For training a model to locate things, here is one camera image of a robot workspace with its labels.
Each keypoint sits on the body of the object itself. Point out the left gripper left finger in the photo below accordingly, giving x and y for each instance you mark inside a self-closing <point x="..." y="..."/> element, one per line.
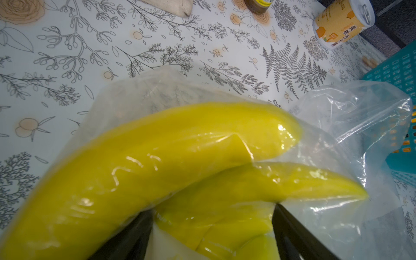
<point x="129" y="244"/>

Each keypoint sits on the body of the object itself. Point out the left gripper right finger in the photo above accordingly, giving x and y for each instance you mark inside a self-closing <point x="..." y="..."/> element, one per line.
<point x="294" y="241"/>

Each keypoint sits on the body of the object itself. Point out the banana bunch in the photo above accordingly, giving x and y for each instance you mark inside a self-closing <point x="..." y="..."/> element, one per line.
<point x="87" y="198"/>

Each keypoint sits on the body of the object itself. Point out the clear zip-top bag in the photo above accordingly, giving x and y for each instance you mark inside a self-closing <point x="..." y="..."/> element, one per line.
<point x="348" y="129"/>

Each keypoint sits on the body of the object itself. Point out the beige canvas tote bag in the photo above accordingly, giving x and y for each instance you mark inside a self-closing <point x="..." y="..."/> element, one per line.
<point x="181" y="8"/>

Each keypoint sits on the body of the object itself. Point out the teal plastic basket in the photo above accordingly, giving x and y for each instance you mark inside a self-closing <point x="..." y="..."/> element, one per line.
<point x="400" y="71"/>

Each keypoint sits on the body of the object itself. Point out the small yellow tin can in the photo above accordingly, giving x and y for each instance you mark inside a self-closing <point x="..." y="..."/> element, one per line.
<point x="342" y="20"/>

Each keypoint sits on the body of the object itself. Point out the small brown sauce bottle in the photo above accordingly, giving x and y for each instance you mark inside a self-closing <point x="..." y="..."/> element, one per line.
<point x="258" y="7"/>

